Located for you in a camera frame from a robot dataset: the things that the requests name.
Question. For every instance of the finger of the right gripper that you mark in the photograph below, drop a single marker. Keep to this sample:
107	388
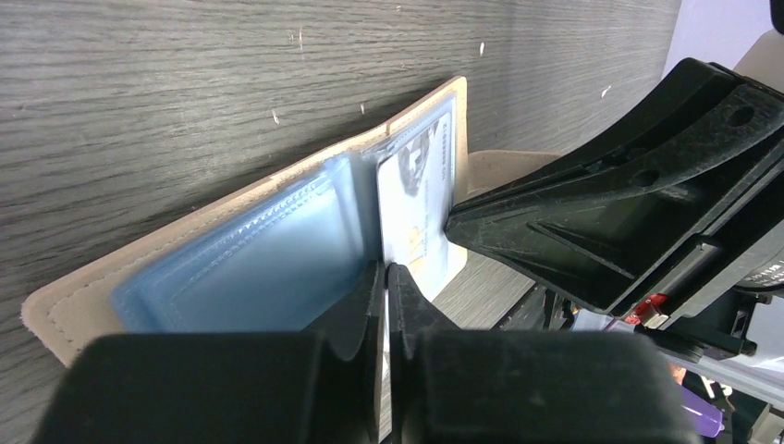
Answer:
603	224

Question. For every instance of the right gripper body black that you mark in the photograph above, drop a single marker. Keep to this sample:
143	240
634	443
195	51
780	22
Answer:
709	285

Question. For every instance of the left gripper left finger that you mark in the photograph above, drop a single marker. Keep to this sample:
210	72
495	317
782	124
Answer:
317	385

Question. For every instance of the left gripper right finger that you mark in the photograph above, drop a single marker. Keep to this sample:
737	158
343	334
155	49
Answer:
453	385

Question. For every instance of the beige card holder wallet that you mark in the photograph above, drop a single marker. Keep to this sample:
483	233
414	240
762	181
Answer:
271	256

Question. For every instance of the white VIP card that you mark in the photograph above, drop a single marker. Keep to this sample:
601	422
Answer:
416	185

